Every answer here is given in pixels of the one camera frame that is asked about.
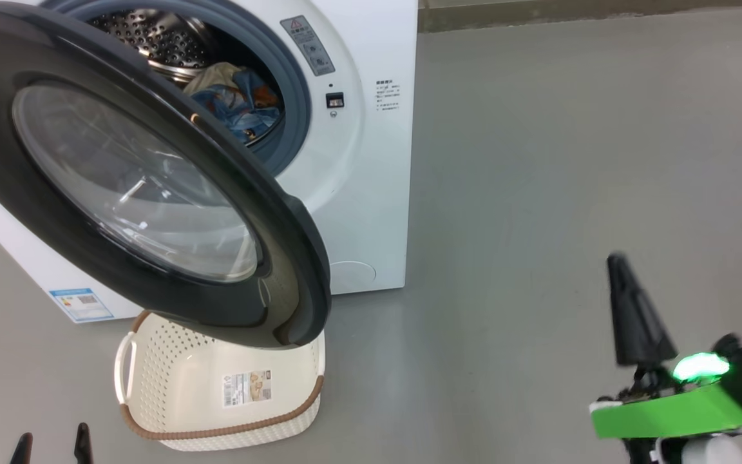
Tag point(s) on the round white filter cover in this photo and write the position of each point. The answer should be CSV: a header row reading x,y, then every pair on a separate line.
x,y
353,277

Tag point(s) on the cream perforated laundry basket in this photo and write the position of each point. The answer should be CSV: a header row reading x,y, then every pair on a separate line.
x,y
184,393

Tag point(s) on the perforated steel washer drum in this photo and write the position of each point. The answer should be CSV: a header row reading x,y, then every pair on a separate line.
x,y
152,38

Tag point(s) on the black door latch slot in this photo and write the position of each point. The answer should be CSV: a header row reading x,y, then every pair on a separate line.
x,y
335,100

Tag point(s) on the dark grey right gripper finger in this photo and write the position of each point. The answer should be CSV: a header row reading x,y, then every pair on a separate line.
x,y
638,322

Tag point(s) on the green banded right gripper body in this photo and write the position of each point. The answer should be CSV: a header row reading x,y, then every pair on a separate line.
x,y
667,412

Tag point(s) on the cream fabric garment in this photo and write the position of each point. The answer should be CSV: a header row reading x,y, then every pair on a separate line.
x,y
210,77

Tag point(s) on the grey warning sticker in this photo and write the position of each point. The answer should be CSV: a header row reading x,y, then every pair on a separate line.
x,y
308,46

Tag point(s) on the white front-load washing machine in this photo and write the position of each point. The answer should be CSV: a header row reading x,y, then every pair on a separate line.
x,y
371,193

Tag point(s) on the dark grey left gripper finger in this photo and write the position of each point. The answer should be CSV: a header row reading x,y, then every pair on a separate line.
x,y
83,448
22,451

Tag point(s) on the basket product label sticker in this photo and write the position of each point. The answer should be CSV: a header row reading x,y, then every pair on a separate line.
x,y
247,388

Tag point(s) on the blue cartoon print clothing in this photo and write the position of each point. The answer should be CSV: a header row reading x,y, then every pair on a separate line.
x,y
248,113

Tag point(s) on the blue energy label sticker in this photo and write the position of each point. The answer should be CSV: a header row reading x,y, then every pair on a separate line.
x,y
81,305

